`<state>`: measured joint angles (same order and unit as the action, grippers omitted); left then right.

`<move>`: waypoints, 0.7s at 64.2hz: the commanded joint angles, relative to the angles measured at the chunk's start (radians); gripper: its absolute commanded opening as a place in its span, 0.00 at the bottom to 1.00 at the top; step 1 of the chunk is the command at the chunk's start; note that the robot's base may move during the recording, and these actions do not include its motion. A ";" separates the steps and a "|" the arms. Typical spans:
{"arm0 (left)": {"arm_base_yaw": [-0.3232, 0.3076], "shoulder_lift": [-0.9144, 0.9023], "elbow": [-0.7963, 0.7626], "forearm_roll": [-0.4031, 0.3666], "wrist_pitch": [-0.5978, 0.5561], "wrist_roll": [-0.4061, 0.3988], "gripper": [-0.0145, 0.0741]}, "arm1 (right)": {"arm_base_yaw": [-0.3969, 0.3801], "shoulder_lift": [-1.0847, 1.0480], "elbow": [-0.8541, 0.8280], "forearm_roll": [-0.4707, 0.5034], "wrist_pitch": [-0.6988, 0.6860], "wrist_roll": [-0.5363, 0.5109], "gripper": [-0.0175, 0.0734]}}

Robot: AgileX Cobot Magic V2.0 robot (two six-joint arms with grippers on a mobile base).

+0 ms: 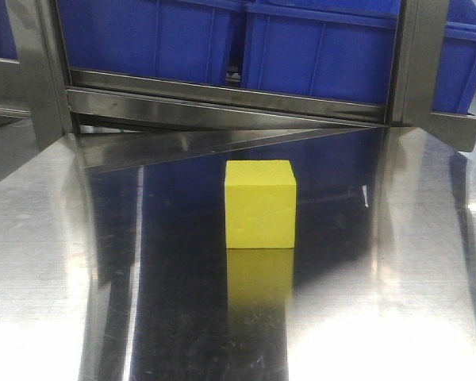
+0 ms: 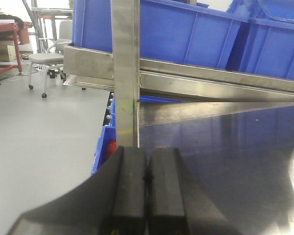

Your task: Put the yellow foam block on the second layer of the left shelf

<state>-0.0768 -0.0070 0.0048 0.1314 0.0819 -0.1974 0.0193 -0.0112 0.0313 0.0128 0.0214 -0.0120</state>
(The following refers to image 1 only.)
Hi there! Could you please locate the yellow foam block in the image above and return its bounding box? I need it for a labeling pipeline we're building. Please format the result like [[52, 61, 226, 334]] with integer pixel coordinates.
[[225, 160, 297, 249]]

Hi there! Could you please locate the blue bin behind left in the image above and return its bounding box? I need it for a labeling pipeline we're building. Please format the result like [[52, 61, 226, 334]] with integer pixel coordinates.
[[58, 1, 243, 85]]

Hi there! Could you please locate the blue bin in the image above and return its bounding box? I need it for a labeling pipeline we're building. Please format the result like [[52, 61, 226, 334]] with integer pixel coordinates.
[[58, 1, 243, 85], [432, 1, 476, 114], [241, 1, 400, 105]]

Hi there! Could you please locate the blue bin behind centre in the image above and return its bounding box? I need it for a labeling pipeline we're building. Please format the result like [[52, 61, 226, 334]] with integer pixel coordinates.
[[241, 1, 400, 105]]

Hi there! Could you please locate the blue bin far right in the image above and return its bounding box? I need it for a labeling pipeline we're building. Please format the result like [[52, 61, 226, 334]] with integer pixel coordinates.
[[432, 1, 476, 114]]

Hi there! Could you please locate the stainless steel shelf frame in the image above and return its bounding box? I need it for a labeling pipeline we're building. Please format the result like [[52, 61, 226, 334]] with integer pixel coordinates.
[[0, 1, 476, 152]]

